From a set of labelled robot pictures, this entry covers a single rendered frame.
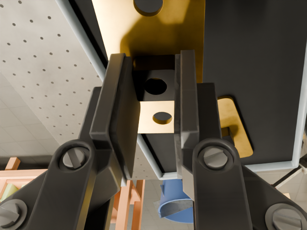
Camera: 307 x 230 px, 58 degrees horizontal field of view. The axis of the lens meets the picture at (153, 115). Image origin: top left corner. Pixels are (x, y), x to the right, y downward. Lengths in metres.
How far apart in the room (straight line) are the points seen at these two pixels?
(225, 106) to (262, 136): 0.06
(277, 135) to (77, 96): 0.74
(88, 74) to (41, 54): 0.14
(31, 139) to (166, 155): 2.32
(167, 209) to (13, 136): 1.40
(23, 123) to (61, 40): 1.66
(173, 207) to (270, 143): 1.91
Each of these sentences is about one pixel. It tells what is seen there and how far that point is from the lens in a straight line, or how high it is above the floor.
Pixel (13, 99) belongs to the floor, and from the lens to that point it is 2.21.
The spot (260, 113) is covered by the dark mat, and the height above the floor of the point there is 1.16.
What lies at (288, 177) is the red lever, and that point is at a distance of 0.49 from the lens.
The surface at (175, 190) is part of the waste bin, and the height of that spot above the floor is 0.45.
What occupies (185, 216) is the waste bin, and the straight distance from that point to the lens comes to 2.30.
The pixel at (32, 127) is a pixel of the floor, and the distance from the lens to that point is 2.40.
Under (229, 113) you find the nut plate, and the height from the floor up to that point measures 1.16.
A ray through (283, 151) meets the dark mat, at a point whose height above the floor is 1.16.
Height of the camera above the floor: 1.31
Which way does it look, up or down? 41 degrees down
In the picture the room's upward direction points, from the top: 175 degrees counter-clockwise
